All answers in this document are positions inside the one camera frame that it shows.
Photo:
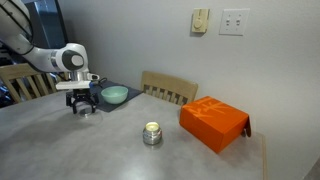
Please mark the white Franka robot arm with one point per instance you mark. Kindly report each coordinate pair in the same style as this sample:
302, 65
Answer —
40, 56

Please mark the round silver metal lid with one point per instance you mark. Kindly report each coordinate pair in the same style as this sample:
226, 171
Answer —
85, 113

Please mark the wooden chair with grey seat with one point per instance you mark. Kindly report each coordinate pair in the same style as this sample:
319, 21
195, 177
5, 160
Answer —
16, 71

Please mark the silver jar with yellow contents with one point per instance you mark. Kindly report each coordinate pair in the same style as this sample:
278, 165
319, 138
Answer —
152, 135

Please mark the orange cardboard box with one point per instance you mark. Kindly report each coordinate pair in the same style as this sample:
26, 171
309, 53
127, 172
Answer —
213, 125

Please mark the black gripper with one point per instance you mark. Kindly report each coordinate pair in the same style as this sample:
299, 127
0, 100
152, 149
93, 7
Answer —
83, 95

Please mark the wooden chair with short slats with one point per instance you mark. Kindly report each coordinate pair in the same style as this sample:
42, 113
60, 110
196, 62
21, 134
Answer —
166, 83

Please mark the beige wall thermostat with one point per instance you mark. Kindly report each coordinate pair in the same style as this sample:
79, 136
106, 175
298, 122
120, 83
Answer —
200, 20

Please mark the white double light switch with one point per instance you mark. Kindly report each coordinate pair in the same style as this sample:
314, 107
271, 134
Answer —
234, 22

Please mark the dark blue cloth mat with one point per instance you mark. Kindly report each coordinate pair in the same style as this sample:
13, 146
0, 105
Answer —
106, 107

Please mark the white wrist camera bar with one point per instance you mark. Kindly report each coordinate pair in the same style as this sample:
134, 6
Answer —
71, 85

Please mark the dark grey monitor screen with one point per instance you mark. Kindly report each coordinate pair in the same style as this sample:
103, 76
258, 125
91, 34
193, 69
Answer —
46, 23

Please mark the teal ceramic bowl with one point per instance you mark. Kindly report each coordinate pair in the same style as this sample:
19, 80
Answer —
114, 95

